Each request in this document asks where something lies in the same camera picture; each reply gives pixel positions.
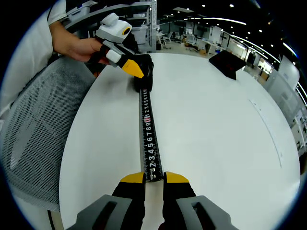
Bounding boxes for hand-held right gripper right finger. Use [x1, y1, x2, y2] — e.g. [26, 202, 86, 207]
[163, 171, 240, 230]

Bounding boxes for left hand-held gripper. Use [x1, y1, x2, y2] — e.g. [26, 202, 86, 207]
[86, 13, 145, 79]

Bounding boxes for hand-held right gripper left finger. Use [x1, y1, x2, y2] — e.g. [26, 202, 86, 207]
[67, 172, 146, 230]

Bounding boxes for black tape measure with blade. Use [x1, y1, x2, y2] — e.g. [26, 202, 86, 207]
[132, 54, 165, 182]

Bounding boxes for person's left forearm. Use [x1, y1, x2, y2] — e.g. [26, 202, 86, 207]
[48, 21, 78, 58]

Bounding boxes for grey metal shelf rack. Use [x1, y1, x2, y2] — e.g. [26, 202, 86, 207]
[64, 0, 158, 54]

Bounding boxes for white office desks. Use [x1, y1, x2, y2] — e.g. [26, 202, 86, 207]
[157, 31, 231, 57]

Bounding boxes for black box-shaped device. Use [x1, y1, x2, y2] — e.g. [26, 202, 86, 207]
[208, 49, 248, 81]

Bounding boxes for person's body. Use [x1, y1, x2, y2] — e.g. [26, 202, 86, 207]
[0, 0, 67, 118]

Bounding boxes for grey mesh office chair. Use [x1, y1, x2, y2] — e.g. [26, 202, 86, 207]
[0, 57, 97, 213]

